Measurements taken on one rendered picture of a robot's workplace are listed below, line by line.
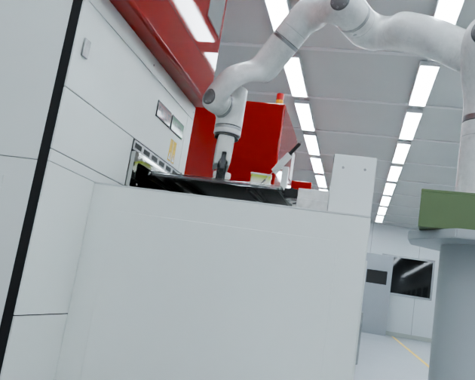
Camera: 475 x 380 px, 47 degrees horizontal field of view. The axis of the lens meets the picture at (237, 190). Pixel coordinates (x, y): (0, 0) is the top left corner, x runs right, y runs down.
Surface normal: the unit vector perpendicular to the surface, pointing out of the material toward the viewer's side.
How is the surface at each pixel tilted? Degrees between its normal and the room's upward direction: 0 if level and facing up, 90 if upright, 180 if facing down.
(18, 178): 90
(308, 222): 90
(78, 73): 90
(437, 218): 90
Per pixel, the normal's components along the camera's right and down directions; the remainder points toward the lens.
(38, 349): 0.97, 0.11
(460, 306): -0.62, -0.23
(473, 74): -0.70, 0.43
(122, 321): -0.20, -0.20
